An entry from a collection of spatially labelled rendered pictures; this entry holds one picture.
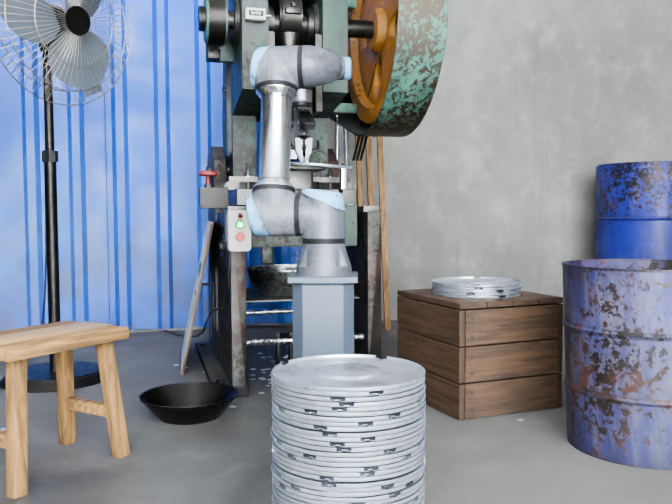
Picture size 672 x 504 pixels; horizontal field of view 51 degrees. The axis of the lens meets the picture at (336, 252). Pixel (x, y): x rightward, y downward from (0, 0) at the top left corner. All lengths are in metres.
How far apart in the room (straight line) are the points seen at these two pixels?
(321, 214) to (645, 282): 0.81
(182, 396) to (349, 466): 1.18
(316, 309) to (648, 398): 0.84
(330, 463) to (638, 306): 0.89
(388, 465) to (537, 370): 1.11
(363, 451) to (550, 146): 3.46
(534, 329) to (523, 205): 2.20
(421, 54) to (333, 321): 1.07
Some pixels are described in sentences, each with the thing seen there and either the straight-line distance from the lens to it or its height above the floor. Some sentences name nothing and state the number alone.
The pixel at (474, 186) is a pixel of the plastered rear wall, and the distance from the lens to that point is 4.26.
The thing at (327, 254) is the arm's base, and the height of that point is 0.51.
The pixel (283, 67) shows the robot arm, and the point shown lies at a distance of 2.01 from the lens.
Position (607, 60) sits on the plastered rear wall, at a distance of 4.81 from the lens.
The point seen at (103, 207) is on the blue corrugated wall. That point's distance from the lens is 3.79.
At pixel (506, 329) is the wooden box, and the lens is 2.21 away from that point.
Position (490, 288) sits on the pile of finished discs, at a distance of 2.24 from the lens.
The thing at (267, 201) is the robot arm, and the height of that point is 0.65.
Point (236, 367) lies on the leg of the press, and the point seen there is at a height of 0.10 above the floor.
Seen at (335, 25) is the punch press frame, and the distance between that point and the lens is 2.72.
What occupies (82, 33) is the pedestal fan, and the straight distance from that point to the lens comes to 2.75.
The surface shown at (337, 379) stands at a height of 0.32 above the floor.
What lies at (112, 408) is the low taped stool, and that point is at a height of 0.13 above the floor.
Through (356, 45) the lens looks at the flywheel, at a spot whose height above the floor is 1.34.
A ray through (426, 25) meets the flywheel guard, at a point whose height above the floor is 1.25.
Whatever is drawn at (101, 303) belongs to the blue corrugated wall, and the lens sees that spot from 3.82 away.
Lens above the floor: 0.62
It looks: 3 degrees down
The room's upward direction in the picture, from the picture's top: straight up
